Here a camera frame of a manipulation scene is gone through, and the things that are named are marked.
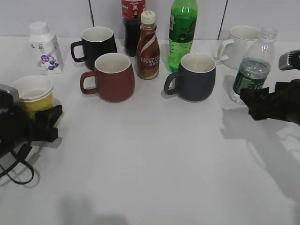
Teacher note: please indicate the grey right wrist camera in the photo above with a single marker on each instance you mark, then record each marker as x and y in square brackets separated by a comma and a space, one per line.
[289, 60]

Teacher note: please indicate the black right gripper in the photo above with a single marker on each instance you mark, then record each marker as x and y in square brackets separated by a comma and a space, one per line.
[285, 104]

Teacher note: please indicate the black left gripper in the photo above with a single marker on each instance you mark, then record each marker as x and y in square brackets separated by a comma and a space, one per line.
[18, 131]

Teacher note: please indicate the brown Nescafe coffee bottle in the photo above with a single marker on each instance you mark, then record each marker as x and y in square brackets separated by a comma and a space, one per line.
[148, 52]

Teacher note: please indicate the red ceramic mug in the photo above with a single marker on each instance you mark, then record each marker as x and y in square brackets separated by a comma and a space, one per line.
[114, 78]

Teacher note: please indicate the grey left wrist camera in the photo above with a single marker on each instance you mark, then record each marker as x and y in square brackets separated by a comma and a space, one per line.
[10, 90]

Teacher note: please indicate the yellow paper cup stack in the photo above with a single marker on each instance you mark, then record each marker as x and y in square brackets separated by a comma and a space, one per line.
[35, 94]

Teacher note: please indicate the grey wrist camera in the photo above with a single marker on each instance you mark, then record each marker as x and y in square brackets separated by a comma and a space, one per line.
[10, 90]
[289, 60]

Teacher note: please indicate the green soda bottle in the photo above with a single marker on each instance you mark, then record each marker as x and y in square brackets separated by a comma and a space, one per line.
[183, 20]

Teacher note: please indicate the clear water bottle green label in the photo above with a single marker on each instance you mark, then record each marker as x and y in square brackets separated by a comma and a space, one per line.
[255, 65]

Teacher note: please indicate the cola bottle red label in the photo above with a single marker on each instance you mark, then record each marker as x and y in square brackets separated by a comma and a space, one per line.
[131, 12]

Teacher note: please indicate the dark blue ceramic mug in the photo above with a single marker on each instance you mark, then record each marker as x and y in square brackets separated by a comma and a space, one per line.
[195, 79]

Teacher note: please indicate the black ceramic mug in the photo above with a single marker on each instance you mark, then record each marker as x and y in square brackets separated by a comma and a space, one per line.
[95, 41]

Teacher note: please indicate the white yogurt drink carton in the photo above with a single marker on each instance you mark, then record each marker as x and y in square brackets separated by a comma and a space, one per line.
[45, 50]

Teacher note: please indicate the white ceramic mug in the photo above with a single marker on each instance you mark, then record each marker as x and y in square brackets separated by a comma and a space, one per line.
[232, 50]

